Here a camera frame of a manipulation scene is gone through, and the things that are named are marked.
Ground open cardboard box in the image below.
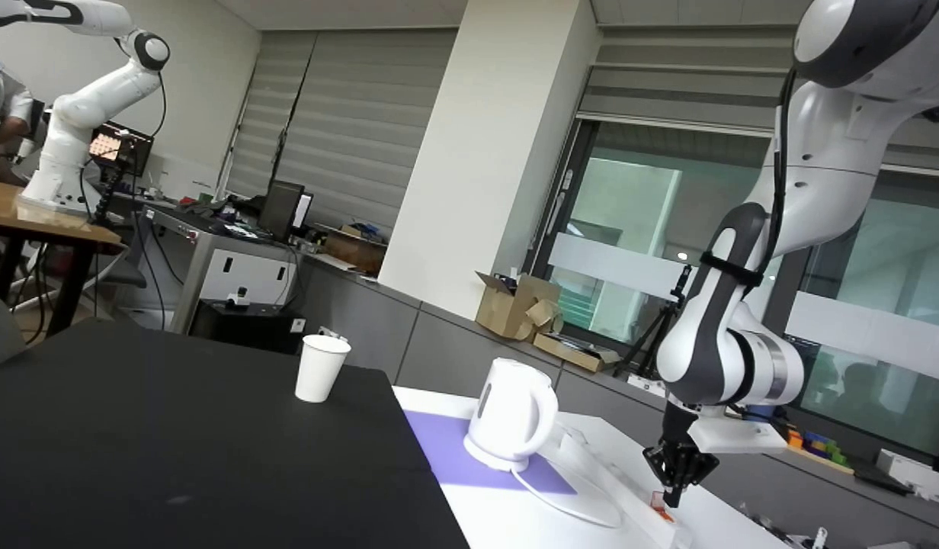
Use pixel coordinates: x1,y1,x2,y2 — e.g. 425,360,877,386
474,269,563,345

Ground wooden table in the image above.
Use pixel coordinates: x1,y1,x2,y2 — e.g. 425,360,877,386
0,176,128,342

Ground brown box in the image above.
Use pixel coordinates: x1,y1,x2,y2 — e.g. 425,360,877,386
315,228,390,281

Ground white electric kettle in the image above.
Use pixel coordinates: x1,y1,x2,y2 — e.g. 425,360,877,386
461,352,563,472

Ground grey window blinds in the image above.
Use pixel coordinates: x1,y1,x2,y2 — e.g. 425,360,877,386
222,27,461,237

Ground black camera tripod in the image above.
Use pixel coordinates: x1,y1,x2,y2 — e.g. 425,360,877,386
609,262,699,383

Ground white kettle cable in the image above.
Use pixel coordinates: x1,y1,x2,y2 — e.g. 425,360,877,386
509,464,630,534

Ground white paper cup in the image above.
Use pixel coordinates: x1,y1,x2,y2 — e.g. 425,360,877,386
293,332,354,407

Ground black monitor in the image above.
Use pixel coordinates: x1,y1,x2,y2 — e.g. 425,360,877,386
256,176,310,243

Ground flat cardboard piece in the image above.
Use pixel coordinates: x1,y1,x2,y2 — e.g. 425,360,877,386
528,332,608,376

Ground black equipment box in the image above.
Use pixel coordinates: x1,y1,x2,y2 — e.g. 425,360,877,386
85,118,158,195

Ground grey metal cabinet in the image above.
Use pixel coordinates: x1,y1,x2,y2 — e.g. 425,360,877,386
182,221,301,315

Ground white power strip orange switch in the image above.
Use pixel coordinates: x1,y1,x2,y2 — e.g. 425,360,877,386
546,420,697,549

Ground purple mat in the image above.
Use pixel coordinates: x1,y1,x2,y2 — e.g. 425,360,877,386
403,407,579,501

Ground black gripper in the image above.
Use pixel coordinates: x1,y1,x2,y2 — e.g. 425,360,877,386
642,401,724,509

